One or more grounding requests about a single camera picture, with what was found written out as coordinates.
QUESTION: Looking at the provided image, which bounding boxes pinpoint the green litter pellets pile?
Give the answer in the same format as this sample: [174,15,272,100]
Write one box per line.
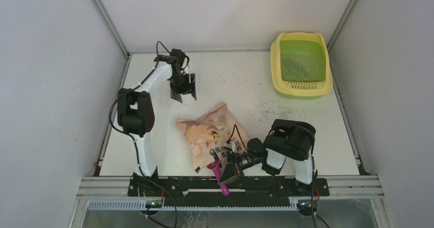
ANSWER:
[280,54,311,82]

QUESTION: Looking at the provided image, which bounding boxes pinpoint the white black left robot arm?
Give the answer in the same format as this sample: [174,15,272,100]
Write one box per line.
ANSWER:
[115,49,197,196]

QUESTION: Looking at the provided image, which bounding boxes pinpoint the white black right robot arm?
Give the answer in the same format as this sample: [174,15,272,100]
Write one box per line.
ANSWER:
[218,119,317,195]

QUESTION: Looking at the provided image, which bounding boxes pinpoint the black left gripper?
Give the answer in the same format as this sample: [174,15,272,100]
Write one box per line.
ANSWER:
[169,73,197,103]

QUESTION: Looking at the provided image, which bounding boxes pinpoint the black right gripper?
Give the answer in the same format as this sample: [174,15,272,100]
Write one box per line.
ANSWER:
[218,151,263,185]

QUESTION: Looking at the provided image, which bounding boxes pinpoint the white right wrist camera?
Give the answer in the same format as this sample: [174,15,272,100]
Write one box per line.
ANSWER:
[224,142,237,152]

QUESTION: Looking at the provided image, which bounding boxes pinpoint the yellow green litter box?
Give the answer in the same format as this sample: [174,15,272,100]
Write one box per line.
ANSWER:
[270,32,333,99]

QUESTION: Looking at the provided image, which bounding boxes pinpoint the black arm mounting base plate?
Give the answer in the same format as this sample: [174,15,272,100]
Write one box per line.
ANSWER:
[127,175,330,208]

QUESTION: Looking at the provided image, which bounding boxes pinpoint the pink cat litter bag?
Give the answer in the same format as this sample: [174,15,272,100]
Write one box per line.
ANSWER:
[176,103,250,173]

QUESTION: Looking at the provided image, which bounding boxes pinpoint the aluminium front frame rail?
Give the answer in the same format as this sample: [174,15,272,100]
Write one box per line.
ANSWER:
[76,175,384,211]

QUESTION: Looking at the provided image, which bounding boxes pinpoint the magenta plastic scoop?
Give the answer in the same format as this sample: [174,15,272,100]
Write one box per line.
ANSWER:
[207,160,230,196]

